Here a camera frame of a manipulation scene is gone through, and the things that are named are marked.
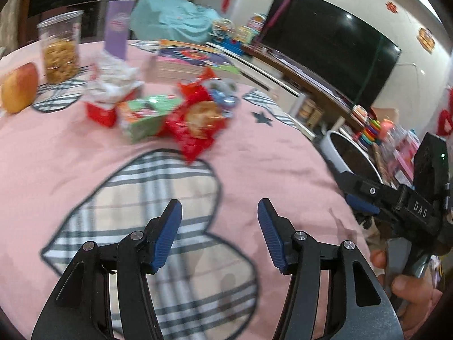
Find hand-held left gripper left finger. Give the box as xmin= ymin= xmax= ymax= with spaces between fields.
xmin=31 ymin=199 xmax=183 ymax=340

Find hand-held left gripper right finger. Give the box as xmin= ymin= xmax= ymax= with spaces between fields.
xmin=257 ymin=198 xmax=404 ymax=340

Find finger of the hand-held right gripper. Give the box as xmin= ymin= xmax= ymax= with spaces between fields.
xmin=336 ymin=172 xmax=400 ymax=208
xmin=345 ymin=194 xmax=383 ymax=229

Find white round trash bin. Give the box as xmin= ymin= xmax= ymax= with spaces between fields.
xmin=320 ymin=130 xmax=385 ymax=185

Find red snack bag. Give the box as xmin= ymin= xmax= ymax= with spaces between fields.
xmin=166 ymin=67 xmax=229 ymax=165

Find green milk carton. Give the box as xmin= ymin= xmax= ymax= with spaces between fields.
xmin=117 ymin=94 xmax=183 ymax=145

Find person's right hand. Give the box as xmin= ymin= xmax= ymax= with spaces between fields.
xmin=370 ymin=250 xmax=446 ymax=330

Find pink plastic storage box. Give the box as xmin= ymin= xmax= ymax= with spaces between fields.
xmin=386 ymin=129 xmax=424 ymax=186

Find toy cash register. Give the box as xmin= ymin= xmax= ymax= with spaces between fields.
xmin=350 ymin=104 xmax=369 ymax=123

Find yellow toy basket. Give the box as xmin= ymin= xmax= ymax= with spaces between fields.
xmin=309 ymin=108 xmax=325 ymax=128

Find red hanging ornament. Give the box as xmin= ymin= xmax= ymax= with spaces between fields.
xmin=437 ymin=87 xmax=453 ymax=139

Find stack of round yellow containers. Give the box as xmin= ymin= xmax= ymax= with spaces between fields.
xmin=299 ymin=99 xmax=316 ymax=121

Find red paper box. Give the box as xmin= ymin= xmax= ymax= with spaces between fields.
xmin=86 ymin=90 xmax=139 ymax=128

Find white television cabinet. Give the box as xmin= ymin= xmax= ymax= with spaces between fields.
xmin=209 ymin=41 xmax=376 ymax=141

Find grey and blue wrapper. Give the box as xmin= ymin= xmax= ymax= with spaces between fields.
xmin=205 ymin=78 xmax=243 ymax=118

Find black flat television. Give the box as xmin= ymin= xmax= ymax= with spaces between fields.
xmin=260 ymin=0 xmax=403 ymax=109

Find colourful picture book box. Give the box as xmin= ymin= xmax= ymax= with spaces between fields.
xmin=152 ymin=39 xmax=243 ymax=82

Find blue toy block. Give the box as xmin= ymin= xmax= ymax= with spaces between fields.
xmin=221 ymin=39 xmax=245 ymax=56

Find colourful toy house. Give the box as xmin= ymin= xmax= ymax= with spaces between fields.
xmin=234 ymin=25 xmax=261 ymax=45

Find red and yellow apple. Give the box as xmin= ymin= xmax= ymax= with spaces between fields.
xmin=0 ymin=62 xmax=39 ymax=114

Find clear plastic snack jar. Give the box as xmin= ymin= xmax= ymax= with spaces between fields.
xmin=37 ymin=10 xmax=84 ymax=84

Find purple bottle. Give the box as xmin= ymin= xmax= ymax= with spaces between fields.
xmin=101 ymin=0 xmax=137 ymax=61

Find ferris wheel toy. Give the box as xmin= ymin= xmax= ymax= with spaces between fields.
xmin=212 ymin=18 xmax=236 ymax=42

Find teal cover cloth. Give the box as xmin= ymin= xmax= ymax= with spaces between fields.
xmin=130 ymin=0 xmax=222 ymax=45

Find beige patterned curtain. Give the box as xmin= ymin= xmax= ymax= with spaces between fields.
xmin=0 ymin=3 xmax=18 ymax=54

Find rainbow ring stacker toy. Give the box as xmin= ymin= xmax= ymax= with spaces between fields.
xmin=361 ymin=118 xmax=385 ymax=146

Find red and yellow wall decal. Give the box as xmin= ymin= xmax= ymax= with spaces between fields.
xmin=417 ymin=27 xmax=436 ymax=55

